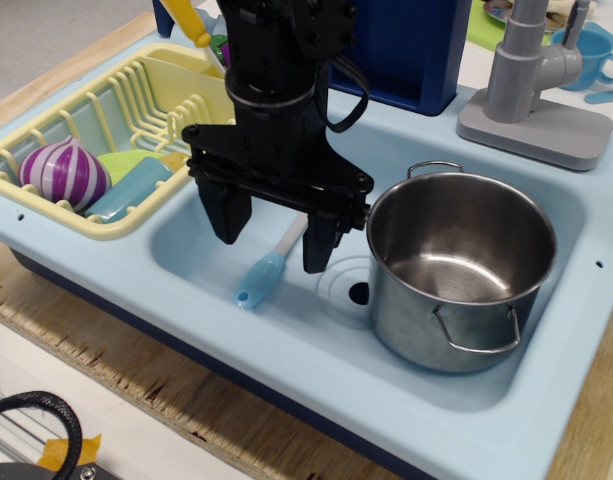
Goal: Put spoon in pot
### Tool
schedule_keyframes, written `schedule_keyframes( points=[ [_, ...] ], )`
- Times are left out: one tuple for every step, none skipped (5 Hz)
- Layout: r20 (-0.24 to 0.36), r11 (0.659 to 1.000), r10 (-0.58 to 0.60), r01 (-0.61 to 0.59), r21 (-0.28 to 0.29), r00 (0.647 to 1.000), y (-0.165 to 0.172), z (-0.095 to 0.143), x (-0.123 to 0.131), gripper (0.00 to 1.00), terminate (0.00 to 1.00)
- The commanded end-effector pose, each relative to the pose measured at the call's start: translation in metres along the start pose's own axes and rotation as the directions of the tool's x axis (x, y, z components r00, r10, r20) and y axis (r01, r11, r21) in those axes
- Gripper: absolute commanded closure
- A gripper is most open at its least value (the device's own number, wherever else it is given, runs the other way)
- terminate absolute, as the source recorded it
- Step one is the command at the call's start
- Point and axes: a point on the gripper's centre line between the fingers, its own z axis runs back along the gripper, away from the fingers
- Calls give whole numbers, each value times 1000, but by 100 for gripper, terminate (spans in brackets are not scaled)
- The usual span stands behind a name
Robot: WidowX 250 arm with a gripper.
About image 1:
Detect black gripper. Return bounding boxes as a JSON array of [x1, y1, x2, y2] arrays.
[[182, 89, 373, 274]]

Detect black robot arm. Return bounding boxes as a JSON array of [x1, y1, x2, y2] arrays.
[[183, 1, 374, 273]]

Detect stainless steel pot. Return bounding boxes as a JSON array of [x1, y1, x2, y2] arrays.
[[366, 161, 558, 373]]

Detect light blue toy sink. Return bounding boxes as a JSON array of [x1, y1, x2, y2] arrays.
[[0, 29, 613, 480]]

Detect teal toy block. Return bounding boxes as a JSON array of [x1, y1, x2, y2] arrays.
[[84, 157, 173, 224]]

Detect green toy plate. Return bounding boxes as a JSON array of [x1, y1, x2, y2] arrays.
[[97, 149, 162, 185]]

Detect yellow dish rack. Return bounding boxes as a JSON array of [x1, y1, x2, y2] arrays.
[[0, 43, 235, 240]]

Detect dark blue box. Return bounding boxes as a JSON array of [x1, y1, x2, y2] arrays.
[[153, 0, 473, 117]]

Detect purple white toy onion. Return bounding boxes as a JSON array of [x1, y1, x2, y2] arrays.
[[18, 136, 112, 212]]

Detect grey toy faucet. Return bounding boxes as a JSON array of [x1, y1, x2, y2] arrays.
[[456, 1, 613, 171]]

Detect green mat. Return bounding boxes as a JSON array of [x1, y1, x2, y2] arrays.
[[466, 1, 505, 51]]

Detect yellow masking tape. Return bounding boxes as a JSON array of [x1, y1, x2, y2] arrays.
[[37, 433, 103, 471]]

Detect blue plastic cup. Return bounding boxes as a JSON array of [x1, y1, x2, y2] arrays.
[[563, 22, 613, 91]]

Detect blue handled white spoon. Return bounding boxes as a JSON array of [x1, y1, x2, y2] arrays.
[[233, 213, 308, 310]]

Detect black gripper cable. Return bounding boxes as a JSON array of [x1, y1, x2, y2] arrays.
[[313, 54, 371, 135]]

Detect yellow handled utensil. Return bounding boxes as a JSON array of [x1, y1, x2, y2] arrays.
[[161, 0, 225, 77]]

